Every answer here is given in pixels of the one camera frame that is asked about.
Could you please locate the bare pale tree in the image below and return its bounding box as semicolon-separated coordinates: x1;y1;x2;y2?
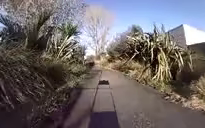
84;5;115;59

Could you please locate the grey asphalt path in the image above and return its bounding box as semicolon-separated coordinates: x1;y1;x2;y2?
58;65;205;128

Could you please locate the row of flax bushes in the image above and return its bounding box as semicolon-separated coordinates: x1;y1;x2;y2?
99;23;205;101
0;0;97;128

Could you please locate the leaf-strewn mulch strip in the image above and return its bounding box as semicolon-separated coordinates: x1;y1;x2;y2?
103;63;205;118

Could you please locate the white building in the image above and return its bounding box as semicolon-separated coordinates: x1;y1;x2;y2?
167;23;205;51

